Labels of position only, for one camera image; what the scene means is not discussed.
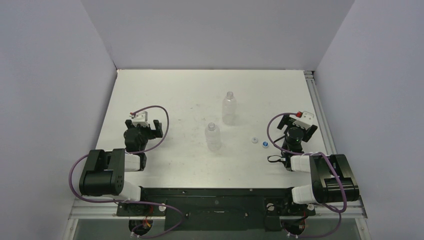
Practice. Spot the aluminium rail frame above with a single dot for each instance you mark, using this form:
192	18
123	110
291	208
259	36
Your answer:
186	101

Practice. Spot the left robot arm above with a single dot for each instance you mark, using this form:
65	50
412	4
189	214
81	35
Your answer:
103	174

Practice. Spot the clear bottle blue cap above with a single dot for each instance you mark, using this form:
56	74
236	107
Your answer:
229	106

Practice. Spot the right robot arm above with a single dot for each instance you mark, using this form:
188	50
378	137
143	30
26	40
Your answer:
331	177

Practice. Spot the clear bottle white cap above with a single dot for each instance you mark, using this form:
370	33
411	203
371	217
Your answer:
213	137

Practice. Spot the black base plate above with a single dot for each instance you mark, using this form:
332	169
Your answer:
218	209

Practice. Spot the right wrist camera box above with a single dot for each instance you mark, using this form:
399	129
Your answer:
303	119

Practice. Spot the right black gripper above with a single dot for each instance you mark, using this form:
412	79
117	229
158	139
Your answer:
296	126

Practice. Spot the white blue QR cap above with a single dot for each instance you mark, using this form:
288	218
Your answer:
254	140

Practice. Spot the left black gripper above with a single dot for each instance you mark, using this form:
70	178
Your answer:
152	133

